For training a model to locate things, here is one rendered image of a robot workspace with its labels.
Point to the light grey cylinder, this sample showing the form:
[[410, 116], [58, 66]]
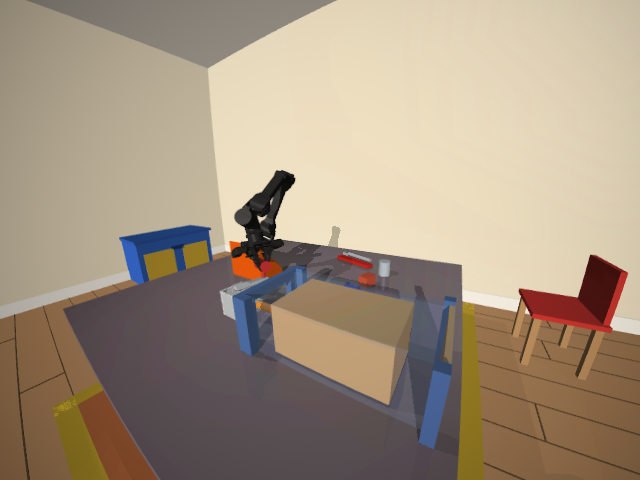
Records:
[[384, 268]]

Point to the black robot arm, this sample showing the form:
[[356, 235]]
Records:
[[260, 205]]

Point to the grey crank handle with dark red knob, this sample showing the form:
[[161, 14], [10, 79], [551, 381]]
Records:
[[265, 267]]

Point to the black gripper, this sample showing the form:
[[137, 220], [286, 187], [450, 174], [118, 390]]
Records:
[[255, 239]]

